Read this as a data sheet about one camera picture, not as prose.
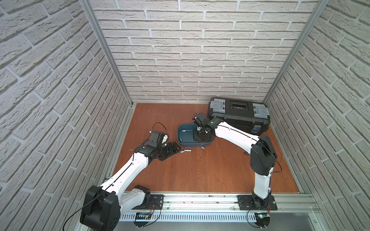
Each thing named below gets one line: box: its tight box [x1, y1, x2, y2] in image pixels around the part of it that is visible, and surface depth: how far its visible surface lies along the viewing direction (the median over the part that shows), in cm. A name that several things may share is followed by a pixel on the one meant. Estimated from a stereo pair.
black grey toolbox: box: [207, 97, 271, 137], surface depth 94 cm
